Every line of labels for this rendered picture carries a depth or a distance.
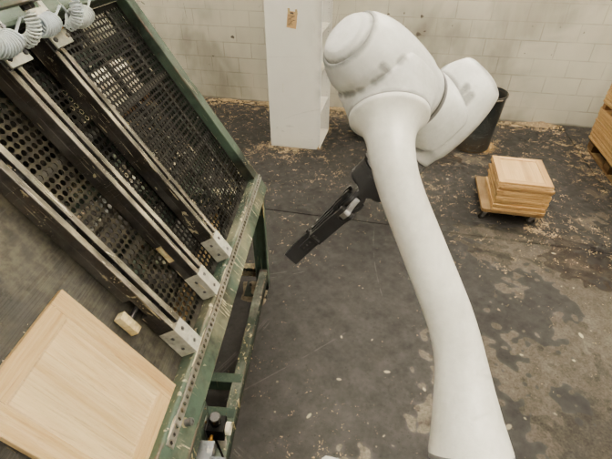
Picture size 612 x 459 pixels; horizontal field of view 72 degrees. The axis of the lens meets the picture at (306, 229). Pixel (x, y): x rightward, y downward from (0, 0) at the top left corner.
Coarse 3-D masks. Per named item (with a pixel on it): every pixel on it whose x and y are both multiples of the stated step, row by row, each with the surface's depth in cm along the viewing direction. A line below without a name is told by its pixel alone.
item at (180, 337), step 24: (0, 144) 111; (0, 168) 109; (24, 168) 114; (0, 192) 113; (24, 192) 112; (48, 192) 118; (48, 216) 117; (72, 216) 122; (72, 240) 121; (96, 240) 127; (96, 264) 126; (120, 264) 132; (120, 288) 131; (144, 288) 137; (144, 312) 137; (168, 312) 142; (168, 336) 143; (192, 336) 148
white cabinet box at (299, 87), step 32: (288, 0) 405; (320, 0) 399; (288, 32) 422; (320, 32) 415; (288, 64) 440; (320, 64) 433; (288, 96) 460; (320, 96) 452; (288, 128) 482; (320, 128) 534
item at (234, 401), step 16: (256, 240) 285; (256, 256) 291; (256, 272) 296; (176, 288) 186; (256, 288) 279; (256, 304) 267; (256, 320) 256; (240, 352) 237; (240, 368) 228; (240, 384) 220; (240, 400) 219; (224, 448) 194
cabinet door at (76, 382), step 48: (48, 336) 108; (96, 336) 121; (0, 384) 95; (48, 384) 104; (96, 384) 115; (144, 384) 129; (0, 432) 91; (48, 432) 100; (96, 432) 110; (144, 432) 123
